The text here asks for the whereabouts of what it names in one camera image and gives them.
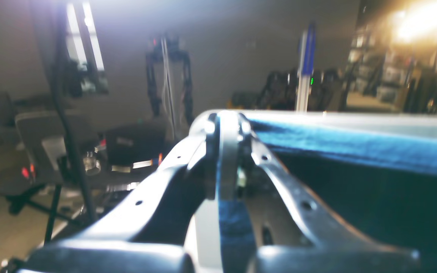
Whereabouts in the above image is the navy blue t-shirt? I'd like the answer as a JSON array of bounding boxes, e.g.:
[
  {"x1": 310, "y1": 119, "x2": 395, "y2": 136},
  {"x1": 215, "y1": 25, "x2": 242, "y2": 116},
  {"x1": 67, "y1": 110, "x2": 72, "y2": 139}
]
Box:
[{"x1": 207, "y1": 112, "x2": 437, "y2": 273}]

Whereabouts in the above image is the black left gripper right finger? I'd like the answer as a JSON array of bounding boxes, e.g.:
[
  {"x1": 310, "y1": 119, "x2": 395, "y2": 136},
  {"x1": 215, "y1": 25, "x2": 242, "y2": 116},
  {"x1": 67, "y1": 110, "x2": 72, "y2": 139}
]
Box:
[{"x1": 237, "y1": 114, "x2": 422, "y2": 273}]

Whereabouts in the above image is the black tripod stand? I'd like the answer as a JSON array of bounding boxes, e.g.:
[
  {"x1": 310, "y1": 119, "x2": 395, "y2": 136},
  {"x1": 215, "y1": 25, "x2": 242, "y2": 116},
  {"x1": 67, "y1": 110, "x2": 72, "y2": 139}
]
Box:
[{"x1": 29, "y1": 0, "x2": 101, "y2": 224}]

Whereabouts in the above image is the black office chair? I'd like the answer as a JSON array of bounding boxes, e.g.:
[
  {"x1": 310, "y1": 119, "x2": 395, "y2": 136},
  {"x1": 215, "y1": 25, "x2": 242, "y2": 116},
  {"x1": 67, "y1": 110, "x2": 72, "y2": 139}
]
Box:
[{"x1": 0, "y1": 92, "x2": 72, "y2": 242}]

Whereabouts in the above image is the blue white post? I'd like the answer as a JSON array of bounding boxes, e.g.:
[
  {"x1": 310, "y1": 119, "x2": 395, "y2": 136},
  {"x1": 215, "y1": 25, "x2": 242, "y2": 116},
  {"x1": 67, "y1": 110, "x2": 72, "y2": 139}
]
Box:
[{"x1": 295, "y1": 21, "x2": 316, "y2": 112}]

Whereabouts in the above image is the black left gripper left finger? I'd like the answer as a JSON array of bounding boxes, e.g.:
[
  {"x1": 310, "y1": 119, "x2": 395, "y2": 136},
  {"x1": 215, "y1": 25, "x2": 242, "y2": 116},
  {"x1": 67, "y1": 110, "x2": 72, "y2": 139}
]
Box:
[{"x1": 19, "y1": 112, "x2": 217, "y2": 273}]

